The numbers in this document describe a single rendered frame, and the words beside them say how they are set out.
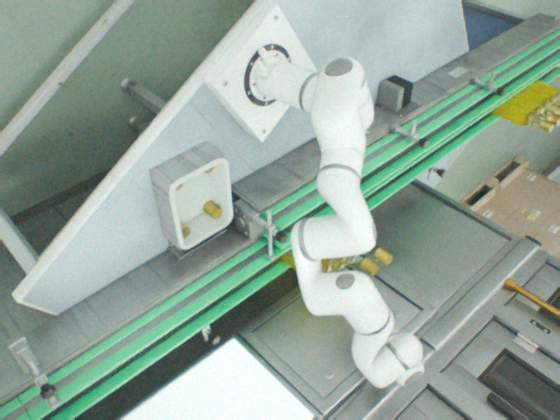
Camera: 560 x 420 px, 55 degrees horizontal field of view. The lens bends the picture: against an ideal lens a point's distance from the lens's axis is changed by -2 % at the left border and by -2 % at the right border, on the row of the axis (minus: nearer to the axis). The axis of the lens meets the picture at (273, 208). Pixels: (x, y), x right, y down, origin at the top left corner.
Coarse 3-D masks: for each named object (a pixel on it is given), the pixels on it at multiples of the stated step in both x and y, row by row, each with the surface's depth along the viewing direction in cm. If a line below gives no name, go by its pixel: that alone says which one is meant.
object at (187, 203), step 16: (224, 160) 134; (192, 176) 130; (208, 176) 144; (224, 176) 139; (176, 192) 139; (192, 192) 143; (208, 192) 147; (224, 192) 143; (176, 208) 131; (192, 208) 146; (224, 208) 147; (176, 224) 134; (192, 224) 147; (208, 224) 147; (224, 224) 147; (192, 240) 143
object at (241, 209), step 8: (240, 200) 150; (240, 208) 147; (248, 208) 147; (240, 216) 149; (248, 216) 146; (240, 224) 150; (248, 224) 148; (256, 224) 149; (248, 232) 150; (256, 232) 151
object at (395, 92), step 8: (392, 80) 181; (400, 80) 181; (384, 88) 180; (392, 88) 177; (400, 88) 177; (408, 88) 179; (384, 96) 182; (392, 96) 179; (400, 96) 178; (408, 96) 182; (384, 104) 183; (392, 104) 181; (400, 104) 181
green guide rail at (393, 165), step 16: (544, 64) 224; (512, 80) 215; (528, 80) 215; (496, 96) 205; (464, 112) 198; (480, 112) 197; (448, 128) 190; (416, 144) 184; (432, 144) 183; (400, 160) 177; (368, 176) 171; (384, 176) 171; (320, 208) 161; (272, 240) 151; (288, 240) 151
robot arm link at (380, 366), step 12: (360, 336) 112; (372, 336) 110; (384, 336) 110; (360, 348) 114; (372, 348) 112; (384, 348) 121; (360, 360) 115; (372, 360) 113; (384, 360) 119; (396, 360) 119; (372, 372) 116; (384, 372) 118; (396, 372) 119; (372, 384) 122; (384, 384) 119
